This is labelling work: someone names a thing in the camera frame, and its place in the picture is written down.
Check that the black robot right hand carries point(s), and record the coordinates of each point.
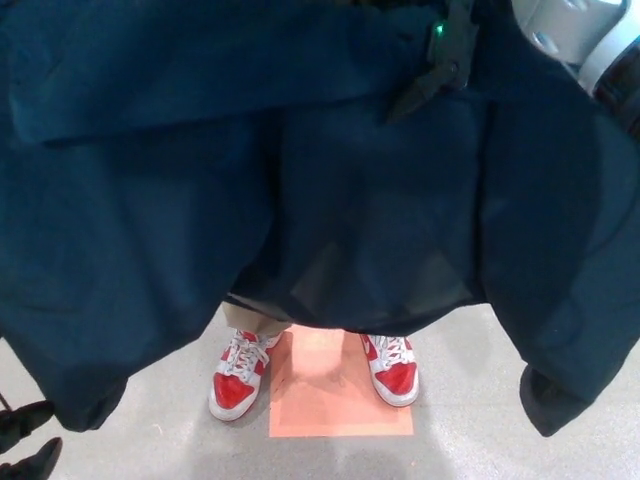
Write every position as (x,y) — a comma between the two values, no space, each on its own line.
(450,55)

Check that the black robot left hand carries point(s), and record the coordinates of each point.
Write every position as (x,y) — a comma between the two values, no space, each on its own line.
(25,417)

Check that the dark teal coat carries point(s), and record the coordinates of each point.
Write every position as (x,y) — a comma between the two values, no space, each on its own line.
(200,175)

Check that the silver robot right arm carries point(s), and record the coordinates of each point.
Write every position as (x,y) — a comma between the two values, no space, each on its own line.
(575,35)

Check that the red white sneaker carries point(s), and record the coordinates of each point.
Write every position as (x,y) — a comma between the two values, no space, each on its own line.
(235,385)
(395,375)

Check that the orange floor tape square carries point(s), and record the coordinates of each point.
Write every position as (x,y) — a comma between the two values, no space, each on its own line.
(325,400)

